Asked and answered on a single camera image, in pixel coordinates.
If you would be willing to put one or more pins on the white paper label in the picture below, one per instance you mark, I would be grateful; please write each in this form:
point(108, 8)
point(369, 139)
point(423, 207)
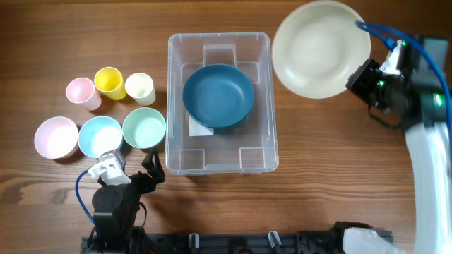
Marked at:
point(197, 129)

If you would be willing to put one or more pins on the light blue bowl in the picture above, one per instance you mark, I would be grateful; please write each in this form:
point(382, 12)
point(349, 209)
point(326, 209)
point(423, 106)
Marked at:
point(99, 135)

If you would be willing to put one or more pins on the dark blue large bowl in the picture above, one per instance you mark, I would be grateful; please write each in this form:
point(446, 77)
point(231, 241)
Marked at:
point(218, 96)

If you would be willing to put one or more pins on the mint green bowl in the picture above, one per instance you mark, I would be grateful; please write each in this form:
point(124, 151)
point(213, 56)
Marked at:
point(144, 128)

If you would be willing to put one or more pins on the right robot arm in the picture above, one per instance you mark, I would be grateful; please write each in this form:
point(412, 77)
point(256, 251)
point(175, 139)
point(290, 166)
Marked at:
point(408, 84)

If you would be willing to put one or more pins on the cream large bowl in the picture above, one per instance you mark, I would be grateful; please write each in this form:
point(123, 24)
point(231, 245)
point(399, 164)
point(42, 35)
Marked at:
point(318, 47)

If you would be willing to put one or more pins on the yellow cup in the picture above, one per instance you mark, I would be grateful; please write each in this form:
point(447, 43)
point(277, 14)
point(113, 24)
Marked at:
point(110, 82)

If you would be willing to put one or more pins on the cream white cup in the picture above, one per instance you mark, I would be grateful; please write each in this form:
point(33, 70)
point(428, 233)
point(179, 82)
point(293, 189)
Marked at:
point(140, 87)

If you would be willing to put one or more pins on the clear plastic storage box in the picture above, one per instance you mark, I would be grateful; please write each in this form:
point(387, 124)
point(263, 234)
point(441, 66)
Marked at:
point(251, 146)

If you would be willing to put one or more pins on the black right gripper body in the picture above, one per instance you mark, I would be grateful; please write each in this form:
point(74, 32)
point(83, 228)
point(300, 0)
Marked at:
point(370, 84)

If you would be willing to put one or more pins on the pink bowl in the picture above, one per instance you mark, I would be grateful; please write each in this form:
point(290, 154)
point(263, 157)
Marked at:
point(56, 138)

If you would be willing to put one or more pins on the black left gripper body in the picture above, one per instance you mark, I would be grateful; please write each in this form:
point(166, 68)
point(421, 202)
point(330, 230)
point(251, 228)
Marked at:
point(141, 184)

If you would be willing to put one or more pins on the pink cup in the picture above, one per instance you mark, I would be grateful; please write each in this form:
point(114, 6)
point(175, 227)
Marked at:
point(82, 91)

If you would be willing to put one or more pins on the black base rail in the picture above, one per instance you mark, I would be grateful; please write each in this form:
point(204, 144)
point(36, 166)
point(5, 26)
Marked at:
point(302, 242)

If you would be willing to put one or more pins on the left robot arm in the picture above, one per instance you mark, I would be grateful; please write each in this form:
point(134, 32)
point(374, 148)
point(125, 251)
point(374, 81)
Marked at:
point(117, 202)

